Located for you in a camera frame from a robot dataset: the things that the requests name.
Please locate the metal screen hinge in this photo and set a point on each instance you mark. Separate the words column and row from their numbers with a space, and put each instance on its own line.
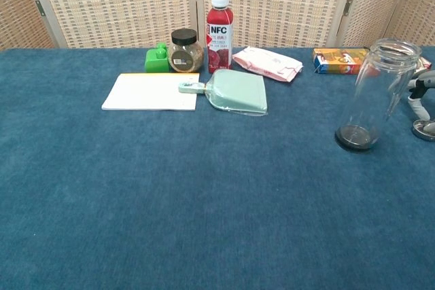
column 347, row 7
column 40, row 8

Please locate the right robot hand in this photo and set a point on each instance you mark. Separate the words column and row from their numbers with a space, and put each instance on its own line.
column 425, row 81

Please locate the silver red snack packet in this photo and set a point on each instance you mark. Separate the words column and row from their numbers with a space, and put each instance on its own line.
column 425, row 64

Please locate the pink wet wipes pack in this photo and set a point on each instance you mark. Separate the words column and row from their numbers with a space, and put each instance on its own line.
column 266, row 62

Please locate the clear glass jar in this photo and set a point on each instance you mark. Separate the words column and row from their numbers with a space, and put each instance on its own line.
column 374, row 100

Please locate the mint green dustpan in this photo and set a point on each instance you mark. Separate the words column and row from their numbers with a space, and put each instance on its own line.
column 238, row 93

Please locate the white notepad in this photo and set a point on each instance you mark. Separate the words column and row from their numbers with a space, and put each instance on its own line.
column 149, row 94

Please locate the silver bottle lid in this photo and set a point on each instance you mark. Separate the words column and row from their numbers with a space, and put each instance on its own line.
column 424, row 131

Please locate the green plastic block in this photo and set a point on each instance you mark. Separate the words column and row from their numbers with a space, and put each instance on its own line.
column 154, row 60

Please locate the round jar black lid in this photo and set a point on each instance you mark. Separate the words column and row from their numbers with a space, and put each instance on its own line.
column 185, row 55

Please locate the blue table cloth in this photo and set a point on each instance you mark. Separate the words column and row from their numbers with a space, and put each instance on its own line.
column 190, row 184

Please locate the orange drink carton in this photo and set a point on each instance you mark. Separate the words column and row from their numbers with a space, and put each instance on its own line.
column 336, row 61

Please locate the red NFC juice bottle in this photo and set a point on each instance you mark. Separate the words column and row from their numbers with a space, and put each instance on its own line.
column 220, row 37

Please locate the woven bamboo screen panel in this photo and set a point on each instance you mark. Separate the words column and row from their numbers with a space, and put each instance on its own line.
column 17, row 8
column 418, row 8
column 115, row 4
column 282, row 4
column 374, row 1

